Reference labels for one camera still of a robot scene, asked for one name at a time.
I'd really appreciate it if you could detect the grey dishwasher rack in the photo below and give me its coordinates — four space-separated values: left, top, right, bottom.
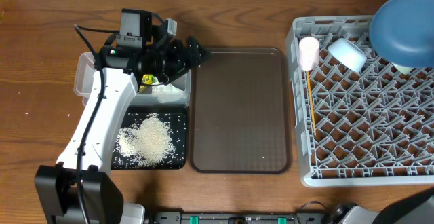
285 16 433 187

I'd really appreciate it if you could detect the white tissue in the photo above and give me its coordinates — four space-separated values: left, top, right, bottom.
151 83 184 96

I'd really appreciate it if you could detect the mint green bowl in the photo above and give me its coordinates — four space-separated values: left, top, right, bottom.
393 63 414 75

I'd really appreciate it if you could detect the pink plastic cup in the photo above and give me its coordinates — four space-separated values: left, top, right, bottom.
298 37 320 71

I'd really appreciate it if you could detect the dark blue plate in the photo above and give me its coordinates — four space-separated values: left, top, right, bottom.
369 0 433 68

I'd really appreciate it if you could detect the black plastic tray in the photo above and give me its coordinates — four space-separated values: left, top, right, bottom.
110 105 189 170

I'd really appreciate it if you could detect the white cooked rice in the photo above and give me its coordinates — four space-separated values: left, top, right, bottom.
113 112 187 169

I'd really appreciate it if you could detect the wooden chopstick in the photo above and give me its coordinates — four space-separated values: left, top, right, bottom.
305 71 316 136

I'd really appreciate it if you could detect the light blue small bowl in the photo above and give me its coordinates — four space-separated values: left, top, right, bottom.
327 38 367 73

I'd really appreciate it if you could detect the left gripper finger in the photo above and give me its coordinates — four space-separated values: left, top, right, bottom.
186 36 209 68
163 67 189 85

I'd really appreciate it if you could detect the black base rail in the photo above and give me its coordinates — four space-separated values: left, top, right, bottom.
149 211 329 224

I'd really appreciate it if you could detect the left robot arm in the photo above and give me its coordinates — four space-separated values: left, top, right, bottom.
35 33 210 223

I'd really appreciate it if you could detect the green snack wrapper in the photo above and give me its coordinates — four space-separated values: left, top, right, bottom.
139 75 158 93

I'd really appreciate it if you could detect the left black cable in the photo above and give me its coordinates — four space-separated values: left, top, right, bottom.
73 24 121 224

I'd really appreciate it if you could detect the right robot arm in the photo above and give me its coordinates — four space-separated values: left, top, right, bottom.
321 188 433 224

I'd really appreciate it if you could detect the brown serving tray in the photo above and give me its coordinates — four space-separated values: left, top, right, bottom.
189 47 292 174

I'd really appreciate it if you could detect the clear plastic bin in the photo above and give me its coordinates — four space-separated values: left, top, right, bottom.
74 52 191 107

